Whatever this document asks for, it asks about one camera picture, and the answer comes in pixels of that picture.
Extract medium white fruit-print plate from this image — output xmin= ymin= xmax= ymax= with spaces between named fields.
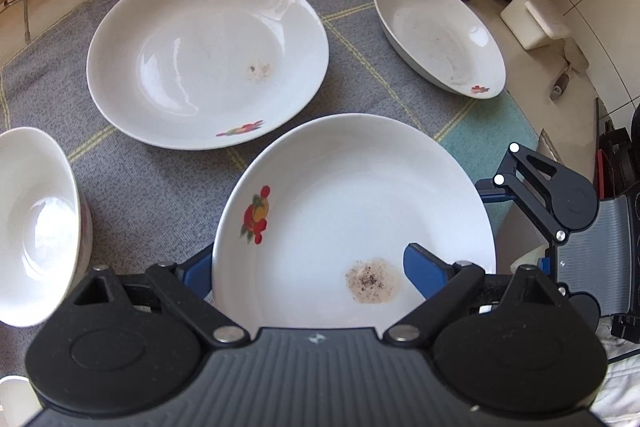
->
xmin=211 ymin=113 xmax=497 ymax=330

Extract small white fruit-print plate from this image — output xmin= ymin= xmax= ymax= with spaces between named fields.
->
xmin=374 ymin=0 xmax=507 ymax=98

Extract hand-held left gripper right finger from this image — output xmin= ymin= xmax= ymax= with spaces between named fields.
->
xmin=382 ymin=243 xmax=568 ymax=348

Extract white floral bowl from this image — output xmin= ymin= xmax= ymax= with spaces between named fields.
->
xmin=0 ymin=127 xmax=93 ymax=328

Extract white plastic box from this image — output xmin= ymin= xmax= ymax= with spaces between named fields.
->
xmin=500 ymin=0 xmax=572 ymax=52

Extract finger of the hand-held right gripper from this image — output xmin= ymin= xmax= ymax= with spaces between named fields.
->
xmin=475 ymin=141 xmax=568 ymax=244

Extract person's white clothing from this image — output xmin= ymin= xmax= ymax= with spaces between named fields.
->
xmin=597 ymin=332 xmax=640 ymax=427

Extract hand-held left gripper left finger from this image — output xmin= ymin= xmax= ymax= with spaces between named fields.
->
xmin=74 ymin=242 xmax=251 ymax=349

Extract large white fruit-print plate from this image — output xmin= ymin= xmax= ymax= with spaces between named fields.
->
xmin=86 ymin=0 xmax=330 ymax=151

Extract metal scraper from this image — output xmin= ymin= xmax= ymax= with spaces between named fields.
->
xmin=550 ymin=42 xmax=588 ymax=102

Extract grey checked cloth mat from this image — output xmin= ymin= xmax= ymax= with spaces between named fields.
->
xmin=0 ymin=0 xmax=541 ymax=378

